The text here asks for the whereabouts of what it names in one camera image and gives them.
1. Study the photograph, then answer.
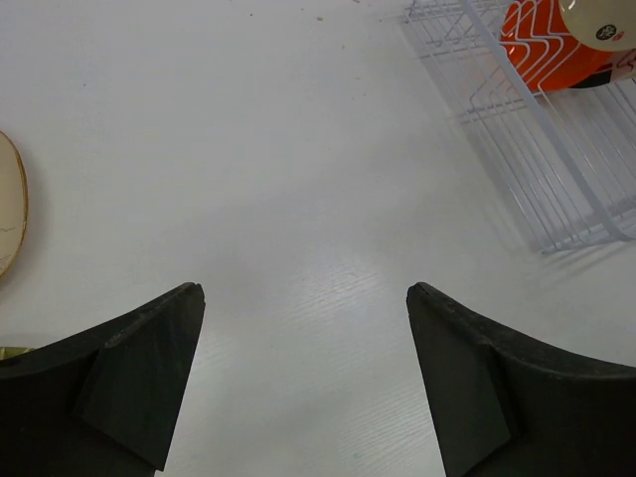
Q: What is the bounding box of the yellow woven pattern plate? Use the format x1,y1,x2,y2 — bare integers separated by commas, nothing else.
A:
0,347,33,361

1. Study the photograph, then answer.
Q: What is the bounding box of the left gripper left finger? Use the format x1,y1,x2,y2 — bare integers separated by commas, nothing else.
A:
1,282,205,476

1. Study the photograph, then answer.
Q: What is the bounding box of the green rimmed white plate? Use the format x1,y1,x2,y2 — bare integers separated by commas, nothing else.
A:
572,49,636,89

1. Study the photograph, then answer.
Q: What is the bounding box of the white wire dish rack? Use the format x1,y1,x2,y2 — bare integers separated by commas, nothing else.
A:
405,1,635,253

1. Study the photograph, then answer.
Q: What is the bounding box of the beige bird pattern plate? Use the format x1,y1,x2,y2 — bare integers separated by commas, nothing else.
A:
1,132,29,277

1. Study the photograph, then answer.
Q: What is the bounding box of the small cream plate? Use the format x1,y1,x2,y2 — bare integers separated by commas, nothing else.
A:
558,0,635,52

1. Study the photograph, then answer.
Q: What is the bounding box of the orange plate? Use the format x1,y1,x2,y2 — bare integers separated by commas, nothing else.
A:
500,0,611,92

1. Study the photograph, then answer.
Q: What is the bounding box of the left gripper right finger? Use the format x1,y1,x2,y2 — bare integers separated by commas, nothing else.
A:
406,282,635,476

